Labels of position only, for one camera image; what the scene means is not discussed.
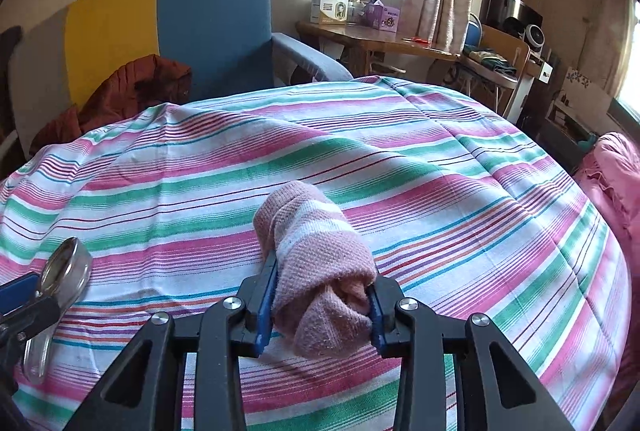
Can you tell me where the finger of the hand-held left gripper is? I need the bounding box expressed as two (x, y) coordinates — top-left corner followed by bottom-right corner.
(0, 273), (42, 309)
(0, 295), (62, 349)

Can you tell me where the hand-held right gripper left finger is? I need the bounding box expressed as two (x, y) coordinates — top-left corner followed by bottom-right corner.
(65, 253), (281, 431)

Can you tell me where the white carton box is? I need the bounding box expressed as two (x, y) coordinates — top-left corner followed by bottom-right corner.
(310, 0), (351, 26)

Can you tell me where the purple box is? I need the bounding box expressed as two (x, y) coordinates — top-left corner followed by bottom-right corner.
(367, 0), (401, 32)

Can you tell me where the folding magnifying glass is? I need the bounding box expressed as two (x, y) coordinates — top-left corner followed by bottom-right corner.
(20, 236), (94, 387)

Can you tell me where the grey yellow blue sofa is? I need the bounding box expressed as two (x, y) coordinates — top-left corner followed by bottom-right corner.
(0, 0), (353, 147)

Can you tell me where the small desk fan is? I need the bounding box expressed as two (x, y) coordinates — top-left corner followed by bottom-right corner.
(524, 24), (546, 52)

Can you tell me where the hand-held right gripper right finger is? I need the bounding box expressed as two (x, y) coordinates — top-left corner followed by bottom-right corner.
(367, 276), (576, 431)

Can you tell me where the dark red jacket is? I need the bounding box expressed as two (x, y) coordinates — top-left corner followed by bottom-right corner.
(30, 54), (193, 157)

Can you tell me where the pink towel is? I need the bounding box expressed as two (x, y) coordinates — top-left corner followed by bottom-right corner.
(252, 180), (377, 358)

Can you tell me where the pink blanket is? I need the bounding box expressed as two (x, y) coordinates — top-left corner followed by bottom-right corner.
(572, 131), (640, 392)

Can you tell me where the wooden desk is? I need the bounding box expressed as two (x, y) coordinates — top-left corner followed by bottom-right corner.
(295, 20), (461, 77)

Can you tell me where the wooden chair with clothes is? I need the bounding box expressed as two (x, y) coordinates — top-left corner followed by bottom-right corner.
(462, 24), (536, 122)

